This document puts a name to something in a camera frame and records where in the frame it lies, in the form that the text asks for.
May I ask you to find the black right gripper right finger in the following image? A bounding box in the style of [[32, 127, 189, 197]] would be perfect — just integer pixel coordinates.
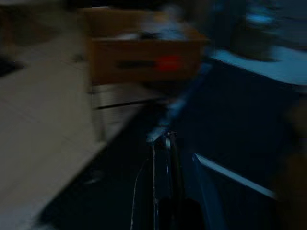
[[168, 130, 227, 230]]

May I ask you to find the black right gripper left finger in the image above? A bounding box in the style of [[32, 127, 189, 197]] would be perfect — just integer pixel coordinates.
[[130, 132, 172, 230]]

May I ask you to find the brown cardboard box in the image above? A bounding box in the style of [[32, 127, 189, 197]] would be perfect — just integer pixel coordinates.
[[85, 7, 210, 94]]

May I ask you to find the clear bottle with yellow label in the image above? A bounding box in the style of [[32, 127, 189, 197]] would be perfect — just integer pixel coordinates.
[[140, 4, 191, 41]]

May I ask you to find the dark blue cabinet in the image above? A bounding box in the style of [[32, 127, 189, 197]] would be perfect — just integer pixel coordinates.
[[39, 45, 307, 230]]

